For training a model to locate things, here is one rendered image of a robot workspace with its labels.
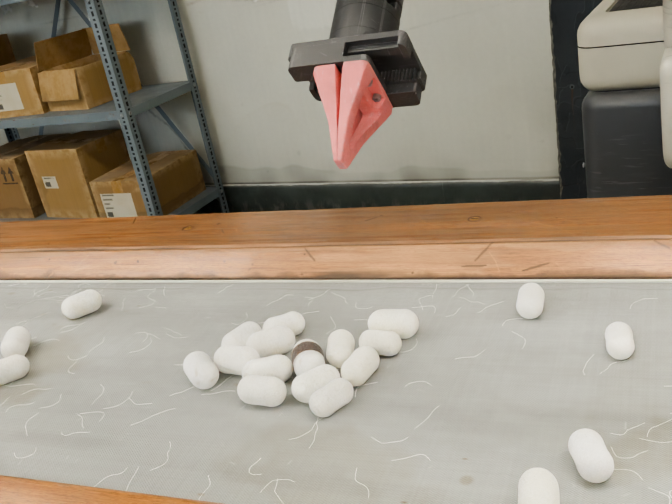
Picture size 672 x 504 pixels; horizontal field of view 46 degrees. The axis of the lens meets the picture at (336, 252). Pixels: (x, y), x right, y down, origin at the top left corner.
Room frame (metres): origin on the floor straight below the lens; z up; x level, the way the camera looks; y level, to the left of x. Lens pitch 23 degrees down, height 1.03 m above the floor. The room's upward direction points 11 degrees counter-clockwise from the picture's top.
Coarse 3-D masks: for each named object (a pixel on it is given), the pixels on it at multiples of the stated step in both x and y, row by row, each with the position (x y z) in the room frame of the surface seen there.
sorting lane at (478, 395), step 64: (0, 320) 0.69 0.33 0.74; (64, 320) 0.67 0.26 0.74; (128, 320) 0.64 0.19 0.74; (192, 320) 0.61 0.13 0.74; (256, 320) 0.59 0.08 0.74; (320, 320) 0.57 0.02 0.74; (448, 320) 0.52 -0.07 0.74; (512, 320) 0.51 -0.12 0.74; (576, 320) 0.49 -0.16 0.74; (640, 320) 0.47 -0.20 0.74; (64, 384) 0.54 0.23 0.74; (128, 384) 0.52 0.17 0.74; (192, 384) 0.51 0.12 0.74; (384, 384) 0.45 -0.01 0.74; (448, 384) 0.44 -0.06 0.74; (512, 384) 0.43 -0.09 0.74; (576, 384) 0.41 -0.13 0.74; (640, 384) 0.40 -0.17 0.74; (0, 448) 0.47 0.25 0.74; (64, 448) 0.45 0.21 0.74; (128, 448) 0.44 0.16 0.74; (192, 448) 0.43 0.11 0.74; (256, 448) 0.41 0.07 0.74; (320, 448) 0.40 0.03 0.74; (384, 448) 0.39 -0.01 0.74; (448, 448) 0.38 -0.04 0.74; (512, 448) 0.36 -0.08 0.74; (640, 448) 0.34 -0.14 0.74
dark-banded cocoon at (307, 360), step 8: (296, 344) 0.50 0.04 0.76; (304, 352) 0.48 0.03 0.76; (312, 352) 0.48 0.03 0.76; (296, 360) 0.48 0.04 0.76; (304, 360) 0.47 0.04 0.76; (312, 360) 0.47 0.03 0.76; (320, 360) 0.47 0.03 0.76; (296, 368) 0.47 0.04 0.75; (304, 368) 0.47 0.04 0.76; (312, 368) 0.47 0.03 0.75
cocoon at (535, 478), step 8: (528, 472) 0.32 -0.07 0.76; (536, 472) 0.32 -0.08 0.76; (544, 472) 0.32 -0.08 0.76; (520, 480) 0.32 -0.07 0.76; (528, 480) 0.31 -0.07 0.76; (536, 480) 0.31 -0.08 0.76; (544, 480) 0.31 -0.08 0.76; (552, 480) 0.31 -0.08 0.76; (520, 488) 0.31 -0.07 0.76; (528, 488) 0.31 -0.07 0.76; (536, 488) 0.31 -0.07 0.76; (544, 488) 0.31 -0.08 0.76; (552, 488) 0.31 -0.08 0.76; (520, 496) 0.31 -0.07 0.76; (528, 496) 0.30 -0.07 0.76; (536, 496) 0.30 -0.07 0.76; (544, 496) 0.30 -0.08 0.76; (552, 496) 0.30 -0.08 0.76
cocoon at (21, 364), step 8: (0, 360) 0.57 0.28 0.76; (8, 360) 0.57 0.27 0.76; (16, 360) 0.57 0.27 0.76; (24, 360) 0.57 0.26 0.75; (0, 368) 0.56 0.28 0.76; (8, 368) 0.56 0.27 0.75; (16, 368) 0.56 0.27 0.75; (24, 368) 0.57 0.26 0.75; (0, 376) 0.56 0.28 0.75; (8, 376) 0.56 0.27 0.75; (16, 376) 0.56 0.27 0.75; (0, 384) 0.56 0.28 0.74
